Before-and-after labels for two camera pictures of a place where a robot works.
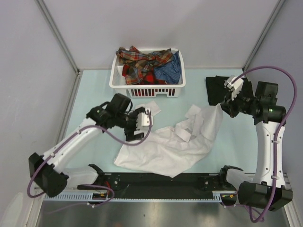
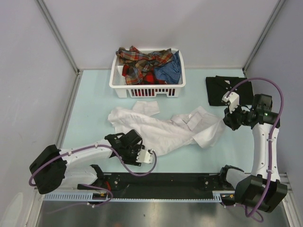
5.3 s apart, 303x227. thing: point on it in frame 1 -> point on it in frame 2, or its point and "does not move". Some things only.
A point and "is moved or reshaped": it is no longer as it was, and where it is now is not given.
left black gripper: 129,134 -> 132,161
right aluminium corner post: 265,29 does not move
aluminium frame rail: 288,184 does not move
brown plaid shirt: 141,63 does not move
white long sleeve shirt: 171,150 is moved or reshaped
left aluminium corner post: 58,34 does not move
